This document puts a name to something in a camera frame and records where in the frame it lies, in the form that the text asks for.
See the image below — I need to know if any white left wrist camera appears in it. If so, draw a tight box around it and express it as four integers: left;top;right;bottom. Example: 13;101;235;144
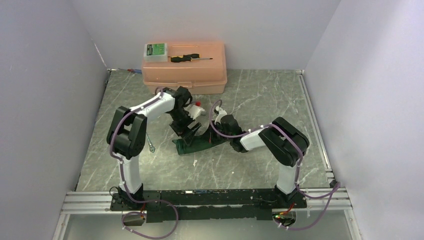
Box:
185;101;206;120

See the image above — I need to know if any aluminium frame rail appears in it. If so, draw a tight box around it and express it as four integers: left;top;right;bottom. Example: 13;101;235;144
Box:
60;188;353;215

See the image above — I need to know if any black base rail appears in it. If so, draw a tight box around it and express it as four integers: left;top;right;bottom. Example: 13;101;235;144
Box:
110;188;307;223

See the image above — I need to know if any red blue pen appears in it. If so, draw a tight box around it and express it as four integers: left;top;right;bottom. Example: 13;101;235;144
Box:
118;68;142;74

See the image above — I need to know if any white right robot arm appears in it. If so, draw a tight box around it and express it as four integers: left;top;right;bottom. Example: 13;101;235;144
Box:
209;114;310;208

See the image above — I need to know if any black yellow screwdriver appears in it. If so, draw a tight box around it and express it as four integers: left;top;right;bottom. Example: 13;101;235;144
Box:
169;53;213;63

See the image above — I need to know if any green white small box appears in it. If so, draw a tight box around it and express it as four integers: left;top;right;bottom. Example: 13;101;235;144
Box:
143;43;168;63

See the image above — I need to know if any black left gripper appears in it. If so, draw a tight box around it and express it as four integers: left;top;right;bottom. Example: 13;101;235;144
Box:
168;108;201;146

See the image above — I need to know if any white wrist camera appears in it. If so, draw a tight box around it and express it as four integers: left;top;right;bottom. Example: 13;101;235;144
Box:
213;106;228;124
185;101;206;120

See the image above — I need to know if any pink plastic toolbox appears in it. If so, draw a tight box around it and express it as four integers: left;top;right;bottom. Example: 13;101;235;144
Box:
141;41;227;95

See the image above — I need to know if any silver wrench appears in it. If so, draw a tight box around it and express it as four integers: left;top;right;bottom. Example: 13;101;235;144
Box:
145;133;156;153

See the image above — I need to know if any green cloth napkin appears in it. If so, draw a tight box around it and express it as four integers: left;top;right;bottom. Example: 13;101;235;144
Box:
172;129;227;156

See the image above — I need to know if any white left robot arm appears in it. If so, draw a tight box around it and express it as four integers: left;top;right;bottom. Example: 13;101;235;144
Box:
106;86;205;210

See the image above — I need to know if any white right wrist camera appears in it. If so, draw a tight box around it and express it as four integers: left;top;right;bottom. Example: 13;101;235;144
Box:
213;106;228;124

